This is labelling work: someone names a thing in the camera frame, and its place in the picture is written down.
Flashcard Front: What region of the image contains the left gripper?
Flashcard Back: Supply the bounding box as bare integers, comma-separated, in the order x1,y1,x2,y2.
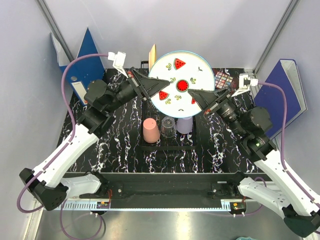
104,66,170,113

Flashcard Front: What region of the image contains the purple cable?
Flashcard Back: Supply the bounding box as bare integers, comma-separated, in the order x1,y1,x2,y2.
16,52,111,240
229,81,320,226

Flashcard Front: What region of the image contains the clear glass cup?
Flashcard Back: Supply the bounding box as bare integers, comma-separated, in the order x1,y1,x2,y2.
160,116,177,138

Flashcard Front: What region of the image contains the red card booklet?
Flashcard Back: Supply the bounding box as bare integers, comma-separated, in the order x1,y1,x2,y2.
215,71,234,89

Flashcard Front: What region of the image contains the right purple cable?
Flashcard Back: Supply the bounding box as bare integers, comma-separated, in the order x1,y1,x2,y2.
229,81,320,226

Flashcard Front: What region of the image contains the beige bird plate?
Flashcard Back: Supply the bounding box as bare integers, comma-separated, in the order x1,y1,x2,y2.
148,44,157,71

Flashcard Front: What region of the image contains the black wire dish rack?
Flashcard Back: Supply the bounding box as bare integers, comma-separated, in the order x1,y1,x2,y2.
138,59,198,151

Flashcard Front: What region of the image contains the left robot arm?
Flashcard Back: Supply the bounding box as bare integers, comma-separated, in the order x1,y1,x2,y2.
19,67,170,211

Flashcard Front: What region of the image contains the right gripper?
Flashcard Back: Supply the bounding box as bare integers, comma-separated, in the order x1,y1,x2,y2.
188,84,246,136

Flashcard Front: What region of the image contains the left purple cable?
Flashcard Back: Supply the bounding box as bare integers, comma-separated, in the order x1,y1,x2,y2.
16,52,111,240

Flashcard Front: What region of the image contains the blue binder left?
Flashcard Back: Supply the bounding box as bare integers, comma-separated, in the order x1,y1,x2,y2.
50,29,105,106

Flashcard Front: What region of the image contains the purple binder right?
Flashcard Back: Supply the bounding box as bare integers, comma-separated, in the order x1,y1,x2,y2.
254,59,308,139

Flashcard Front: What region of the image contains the teal cloth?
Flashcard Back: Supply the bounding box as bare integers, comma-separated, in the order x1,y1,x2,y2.
235,236,257,240

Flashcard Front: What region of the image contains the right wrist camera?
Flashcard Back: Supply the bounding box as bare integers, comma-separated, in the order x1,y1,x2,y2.
232,73,259,97

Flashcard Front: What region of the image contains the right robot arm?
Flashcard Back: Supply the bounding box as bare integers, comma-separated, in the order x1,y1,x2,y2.
188,87,320,238

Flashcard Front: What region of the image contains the white watermelon plate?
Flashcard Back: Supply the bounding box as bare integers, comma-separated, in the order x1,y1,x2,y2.
148,51,215,118

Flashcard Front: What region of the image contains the lavender cup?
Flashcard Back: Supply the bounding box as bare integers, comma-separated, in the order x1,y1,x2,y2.
176,116,193,134

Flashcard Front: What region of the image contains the pink cup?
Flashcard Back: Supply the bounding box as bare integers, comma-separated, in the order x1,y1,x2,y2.
142,118,160,144

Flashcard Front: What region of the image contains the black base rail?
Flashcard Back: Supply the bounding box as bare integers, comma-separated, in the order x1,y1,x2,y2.
102,172,245,211

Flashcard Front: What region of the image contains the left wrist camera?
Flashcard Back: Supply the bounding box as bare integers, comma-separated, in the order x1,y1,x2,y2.
107,51,126,75

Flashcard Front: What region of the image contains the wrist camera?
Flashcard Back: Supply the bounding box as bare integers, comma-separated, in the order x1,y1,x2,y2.
232,73,259,97
107,51,126,75

